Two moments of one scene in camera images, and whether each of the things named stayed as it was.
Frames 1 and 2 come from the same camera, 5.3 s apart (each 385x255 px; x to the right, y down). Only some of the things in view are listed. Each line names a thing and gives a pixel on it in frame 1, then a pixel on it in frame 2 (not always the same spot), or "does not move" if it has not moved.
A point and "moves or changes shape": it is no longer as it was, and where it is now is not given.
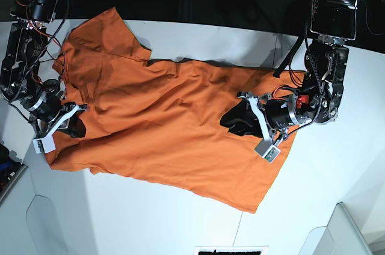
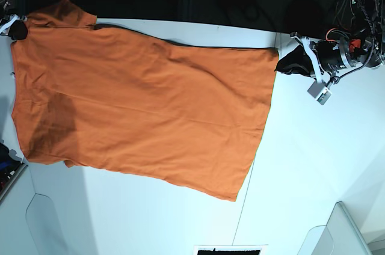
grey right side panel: (342, 236) does not move
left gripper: (47, 112) -> (14, 26)
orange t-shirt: (162, 119) moves or changes shape
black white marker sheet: (230, 250) does not move
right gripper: (275, 116) -> (326, 57)
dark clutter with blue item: (9, 166) does not move
